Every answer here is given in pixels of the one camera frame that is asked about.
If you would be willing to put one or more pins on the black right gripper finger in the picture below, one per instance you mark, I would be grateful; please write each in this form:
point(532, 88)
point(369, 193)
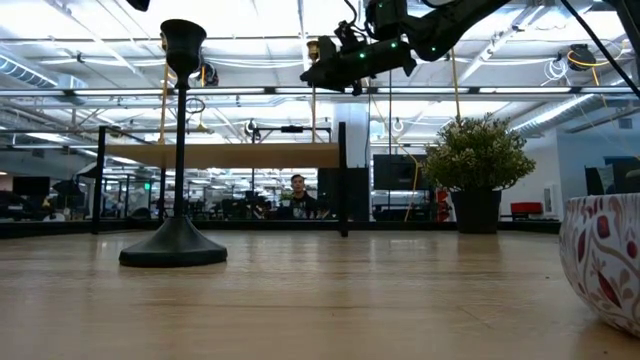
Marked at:
point(325, 79)
point(330, 52)

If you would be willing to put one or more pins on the tall black candlestick holder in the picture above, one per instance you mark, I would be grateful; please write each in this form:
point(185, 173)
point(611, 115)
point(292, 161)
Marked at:
point(175, 245)

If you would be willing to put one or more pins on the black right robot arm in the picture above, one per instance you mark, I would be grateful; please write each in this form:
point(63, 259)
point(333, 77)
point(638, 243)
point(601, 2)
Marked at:
point(450, 20)

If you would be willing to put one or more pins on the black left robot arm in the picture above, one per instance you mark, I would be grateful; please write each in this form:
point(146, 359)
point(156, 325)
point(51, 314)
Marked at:
point(139, 4)

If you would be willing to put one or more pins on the light wooden shelf riser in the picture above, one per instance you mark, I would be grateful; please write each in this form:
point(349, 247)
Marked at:
point(225, 155)

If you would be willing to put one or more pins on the person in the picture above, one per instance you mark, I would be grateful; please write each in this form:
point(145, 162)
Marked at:
point(301, 205)

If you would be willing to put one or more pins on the green plant in black pot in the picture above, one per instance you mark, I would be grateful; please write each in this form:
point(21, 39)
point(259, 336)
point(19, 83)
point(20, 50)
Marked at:
point(475, 210)

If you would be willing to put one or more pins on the white tealight on table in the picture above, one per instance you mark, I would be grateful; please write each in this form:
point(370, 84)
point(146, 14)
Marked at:
point(605, 260)

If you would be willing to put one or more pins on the black wall monitor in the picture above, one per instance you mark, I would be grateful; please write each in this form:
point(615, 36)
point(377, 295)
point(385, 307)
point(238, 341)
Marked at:
point(400, 172)

